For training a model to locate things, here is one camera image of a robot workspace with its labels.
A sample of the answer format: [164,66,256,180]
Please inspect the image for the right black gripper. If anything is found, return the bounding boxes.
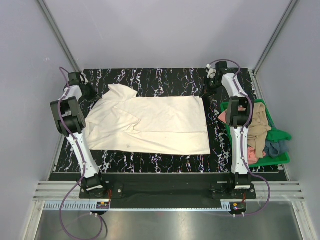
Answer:
[199,76,222,98]

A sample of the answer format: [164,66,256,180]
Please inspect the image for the cream white t shirt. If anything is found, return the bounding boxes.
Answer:
[85,84,211,156]

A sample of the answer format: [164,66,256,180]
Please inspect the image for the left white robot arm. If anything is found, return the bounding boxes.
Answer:
[50,72,108,198]

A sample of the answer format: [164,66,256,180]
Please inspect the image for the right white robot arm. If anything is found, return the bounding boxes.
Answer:
[201,59,254,199]

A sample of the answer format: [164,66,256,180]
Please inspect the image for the beige t shirt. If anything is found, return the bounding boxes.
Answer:
[247,102,272,159]

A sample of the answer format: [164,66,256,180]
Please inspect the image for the green t shirt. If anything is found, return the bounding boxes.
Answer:
[266,127,292,143]

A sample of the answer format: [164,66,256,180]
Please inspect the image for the pink t shirt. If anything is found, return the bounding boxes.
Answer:
[218,110,259,165]

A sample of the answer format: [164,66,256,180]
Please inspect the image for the blue grey t shirt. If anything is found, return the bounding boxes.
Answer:
[264,140,289,159]

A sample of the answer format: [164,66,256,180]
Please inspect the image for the green plastic bin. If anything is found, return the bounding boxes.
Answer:
[220,99,291,169]

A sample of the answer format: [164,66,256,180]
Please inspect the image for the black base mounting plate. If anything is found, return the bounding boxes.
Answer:
[48,172,281,210]

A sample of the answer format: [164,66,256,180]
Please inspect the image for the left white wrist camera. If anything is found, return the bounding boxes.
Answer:
[81,75,89,85]

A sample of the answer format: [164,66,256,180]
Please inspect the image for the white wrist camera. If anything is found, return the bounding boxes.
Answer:
[205,64,217,79]
[81,75,89,85]

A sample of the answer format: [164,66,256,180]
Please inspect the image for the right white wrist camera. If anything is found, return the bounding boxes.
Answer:
[205,64,217,79]

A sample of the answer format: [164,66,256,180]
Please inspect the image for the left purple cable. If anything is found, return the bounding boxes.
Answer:
[57,66,105,240]

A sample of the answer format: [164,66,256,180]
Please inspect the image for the purple cable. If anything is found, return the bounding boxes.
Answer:
[208,59,272,218]
[57,66,105,240]

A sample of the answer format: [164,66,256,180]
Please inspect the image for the left aluminium frame post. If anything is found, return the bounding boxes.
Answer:
[35,0,81,72]

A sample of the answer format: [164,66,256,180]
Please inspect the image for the aluminium frame post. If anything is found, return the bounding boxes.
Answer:
[35,0,81,72]
[252,0,300,76]

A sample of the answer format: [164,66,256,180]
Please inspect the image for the right aluminium frame post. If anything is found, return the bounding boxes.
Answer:
[252,0,300,76]

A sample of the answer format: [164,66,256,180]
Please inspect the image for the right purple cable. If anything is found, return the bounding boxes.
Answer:
[208,59,272,218]

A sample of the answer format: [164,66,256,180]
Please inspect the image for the white slotted cable duct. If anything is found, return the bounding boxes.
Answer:
[43,199,247,213]

